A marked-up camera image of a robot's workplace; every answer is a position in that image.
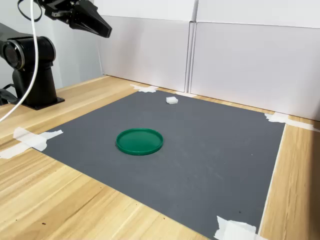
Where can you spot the white masking tape strip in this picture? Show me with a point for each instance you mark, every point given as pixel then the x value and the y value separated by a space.
pixel 186 94
pixel 302 125
pixel 30 137
pixel 10 151
pixel 145 88
pixel 235 231
pixel 276 117

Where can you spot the dark grey mat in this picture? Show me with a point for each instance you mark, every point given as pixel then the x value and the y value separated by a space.
pixel 200 162

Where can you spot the white cardboard partition box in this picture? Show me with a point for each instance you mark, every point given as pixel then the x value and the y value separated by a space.
pixel 255 67
pixel 145 52

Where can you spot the round green lid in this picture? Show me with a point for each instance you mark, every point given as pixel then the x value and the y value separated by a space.
pixel 137 142

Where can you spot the small white plastic terminal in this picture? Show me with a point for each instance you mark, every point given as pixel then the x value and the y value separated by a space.
pixel 172 100

